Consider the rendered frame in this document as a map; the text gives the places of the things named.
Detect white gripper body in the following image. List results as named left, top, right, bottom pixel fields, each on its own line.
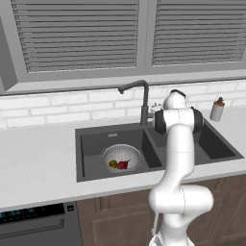
left=150, top=102, right=165, bottom=113

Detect red pear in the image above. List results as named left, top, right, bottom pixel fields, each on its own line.
left=116, top=159, right=132, bottom=170

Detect grey dishwasher handle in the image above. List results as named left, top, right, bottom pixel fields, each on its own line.
left=0, top=218, right=65, bottom=240

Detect dark grey sink faucet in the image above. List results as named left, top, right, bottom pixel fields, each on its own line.
left=117, top=80, right=155, bottom=127

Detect white soap dispenser bottle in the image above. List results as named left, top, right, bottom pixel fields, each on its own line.
left=209, top=96, right=226, bottom=123

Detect grey window blind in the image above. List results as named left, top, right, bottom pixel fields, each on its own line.
left=10, top=0, right=140, bottom=74
left=151, top=0, right=246, bottom=67

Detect white perforated colander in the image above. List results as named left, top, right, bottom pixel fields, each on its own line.
left=100, top=143, right=144, bottom=174

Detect grey dishwasher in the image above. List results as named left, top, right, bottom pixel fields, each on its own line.
left=0, top=201, right=84, bottom=246

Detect grey window frame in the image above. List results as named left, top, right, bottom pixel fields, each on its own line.
left=0, top=0, right=246, bottom=96

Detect brown wooden cupboard door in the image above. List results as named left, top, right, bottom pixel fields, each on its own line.
left=76, top=188, right=162, bottom=246
left=187, top=174, right=246, bottom=246

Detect dark grey double sink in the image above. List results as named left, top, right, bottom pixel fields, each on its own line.
left=74, top=119, right=245, bottom=184

